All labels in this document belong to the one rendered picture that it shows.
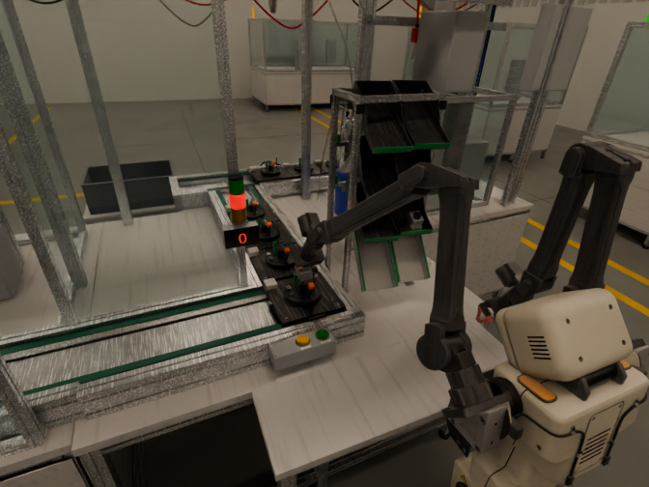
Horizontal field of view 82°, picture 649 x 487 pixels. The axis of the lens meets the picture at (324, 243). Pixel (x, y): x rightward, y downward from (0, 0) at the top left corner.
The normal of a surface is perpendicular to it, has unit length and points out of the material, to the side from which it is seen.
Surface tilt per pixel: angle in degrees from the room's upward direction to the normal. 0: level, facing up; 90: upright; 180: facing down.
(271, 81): 90
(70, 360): 0
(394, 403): 0
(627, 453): 0
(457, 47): 90
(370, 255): 45
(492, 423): 82
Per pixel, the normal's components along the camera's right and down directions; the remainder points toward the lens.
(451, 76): 0.41, 0.47
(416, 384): 0.04, -0.87
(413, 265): 0.20, -0.26
